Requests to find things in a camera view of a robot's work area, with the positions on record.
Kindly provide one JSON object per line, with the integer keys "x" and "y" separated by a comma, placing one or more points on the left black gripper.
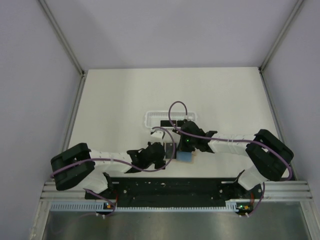
{"x": 160, "y": 159}

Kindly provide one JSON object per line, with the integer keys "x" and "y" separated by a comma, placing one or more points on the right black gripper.
{"x": 181, "y": 146}

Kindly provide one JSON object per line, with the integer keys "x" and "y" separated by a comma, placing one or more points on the beige card holder wallet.
{"x": 184, "y": 157}

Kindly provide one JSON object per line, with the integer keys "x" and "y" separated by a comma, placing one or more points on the black VIP card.
{"x": 169, "y": 150}

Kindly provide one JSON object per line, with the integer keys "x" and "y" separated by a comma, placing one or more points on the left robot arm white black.
{"x": 80, "y": 167}

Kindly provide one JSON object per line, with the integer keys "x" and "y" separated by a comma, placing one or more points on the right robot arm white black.
{"x": 270, "y": 157}

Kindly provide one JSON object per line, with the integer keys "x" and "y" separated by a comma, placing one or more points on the black card in basket right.
{"x": 180, "y": 123}

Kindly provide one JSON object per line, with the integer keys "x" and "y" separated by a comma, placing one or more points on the black card in basket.
{"x": 167, "y": 123}
{"x": 180, "y": 123}

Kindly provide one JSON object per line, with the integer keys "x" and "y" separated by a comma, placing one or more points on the black card in basket left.
{"x": 167, "y": 123}

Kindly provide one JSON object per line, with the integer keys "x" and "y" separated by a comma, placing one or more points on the white plastic basket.
{"x": 160, "y": 118}

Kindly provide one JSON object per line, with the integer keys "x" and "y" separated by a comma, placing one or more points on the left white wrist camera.
{"x": 157, "y": 135}

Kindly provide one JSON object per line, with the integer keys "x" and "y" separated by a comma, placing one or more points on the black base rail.
{"x": 178, "y": 192}

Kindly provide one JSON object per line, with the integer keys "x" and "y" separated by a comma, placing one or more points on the white slotted cable duct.
{"x": 102, "y": 207}

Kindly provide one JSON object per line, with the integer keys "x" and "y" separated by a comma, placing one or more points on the right aluminium frame post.
{"x": 294, "y": 13}

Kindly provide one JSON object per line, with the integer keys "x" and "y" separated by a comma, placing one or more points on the aluminium frame post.
{"x": 60, "y": 36}
{"x": 294, "y": 13}

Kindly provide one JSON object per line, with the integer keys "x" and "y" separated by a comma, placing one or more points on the left aluminium frame post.
{"x": 60, "y": 36}

